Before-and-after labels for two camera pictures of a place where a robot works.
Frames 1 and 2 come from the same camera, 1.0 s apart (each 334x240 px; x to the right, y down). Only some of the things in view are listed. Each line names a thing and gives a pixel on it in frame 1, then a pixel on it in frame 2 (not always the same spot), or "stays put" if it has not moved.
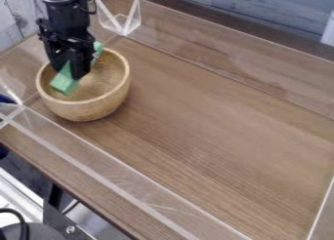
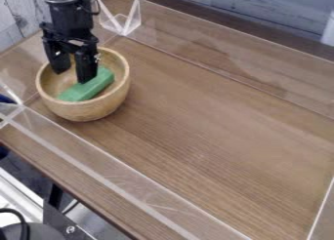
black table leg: (55, 196) stays put
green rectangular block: (64, 81) to (90, 89)
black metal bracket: (63, 223) stays put
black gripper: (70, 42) stays put
